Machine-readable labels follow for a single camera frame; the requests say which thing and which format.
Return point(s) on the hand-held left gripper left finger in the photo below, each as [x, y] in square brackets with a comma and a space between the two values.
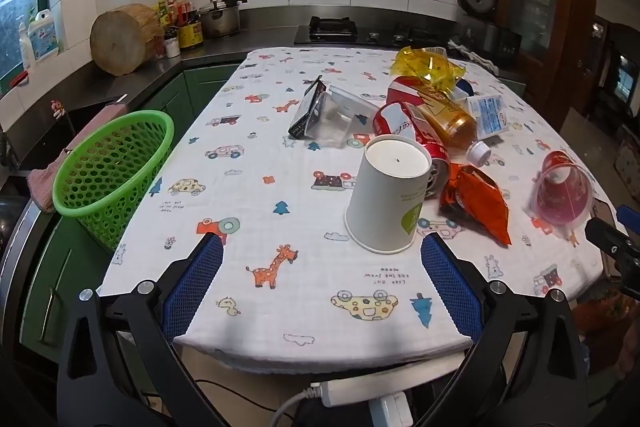
[192, 287]

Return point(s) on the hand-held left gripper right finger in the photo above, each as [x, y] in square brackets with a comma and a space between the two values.
[450, 287]

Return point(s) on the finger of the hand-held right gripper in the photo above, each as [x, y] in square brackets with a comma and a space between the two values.
[631, 213]
[600, 229]

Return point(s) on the red clear plastic cup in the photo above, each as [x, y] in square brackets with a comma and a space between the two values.
[560, 194]

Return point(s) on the orange snack bag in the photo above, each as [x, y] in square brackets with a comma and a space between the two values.
[480, 202]

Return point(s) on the white paper cup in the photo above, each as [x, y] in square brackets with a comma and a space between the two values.
[385, 197]

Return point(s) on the green perforated plastic basket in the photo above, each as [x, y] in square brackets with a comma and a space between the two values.
[100, 167]

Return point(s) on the brown tea plastic bottle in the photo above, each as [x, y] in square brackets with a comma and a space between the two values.
[450, 122]

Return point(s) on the yellow plastic wrapper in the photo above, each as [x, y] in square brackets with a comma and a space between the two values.
[425, 67]

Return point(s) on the white cartoon printed tablecloth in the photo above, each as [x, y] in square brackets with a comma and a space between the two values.
[280, 187]

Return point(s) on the small screen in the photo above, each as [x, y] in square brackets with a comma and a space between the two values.
[627, 77]

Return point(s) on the white power strip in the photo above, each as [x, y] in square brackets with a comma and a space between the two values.
[350, 392]

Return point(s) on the pink towel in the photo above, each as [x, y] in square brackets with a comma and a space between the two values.
[42, 184]

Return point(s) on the kitchen sink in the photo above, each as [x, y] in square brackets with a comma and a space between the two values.
[90, 117]

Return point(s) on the clear plastic package box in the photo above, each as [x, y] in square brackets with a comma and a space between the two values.
[340, 117]

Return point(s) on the green kitchen cabinet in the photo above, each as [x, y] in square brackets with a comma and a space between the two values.
[205, 82]

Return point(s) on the black box appliance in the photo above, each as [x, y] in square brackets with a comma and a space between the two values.
[502, 47]

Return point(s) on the small red white figurine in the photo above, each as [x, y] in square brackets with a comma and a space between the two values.
[58, 109]

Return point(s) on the small white jar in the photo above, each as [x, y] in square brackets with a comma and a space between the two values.
[172, 48]

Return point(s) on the yellow tin with utensils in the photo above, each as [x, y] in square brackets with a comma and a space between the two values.
[191, 36]

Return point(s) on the round wooden chopping block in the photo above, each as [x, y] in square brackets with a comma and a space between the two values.
[122, 39]

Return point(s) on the steel pressure cooker pot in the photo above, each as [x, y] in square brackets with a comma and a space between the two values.
[220, 22]

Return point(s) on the red black brush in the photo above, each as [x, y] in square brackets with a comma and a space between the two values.
[17, 79]

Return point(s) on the red capped sauce bottles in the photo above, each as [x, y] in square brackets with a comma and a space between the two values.
[183, 13]

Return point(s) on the yellow seasoning bottle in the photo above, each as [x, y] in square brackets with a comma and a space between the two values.
[163, 13]

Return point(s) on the black gas stove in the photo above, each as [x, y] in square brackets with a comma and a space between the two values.
[332, 32]

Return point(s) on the slim white bottle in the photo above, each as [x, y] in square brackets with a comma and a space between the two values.
[24, 49]

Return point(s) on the white detergent jug blue label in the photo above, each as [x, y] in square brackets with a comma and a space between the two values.
[42, 36]

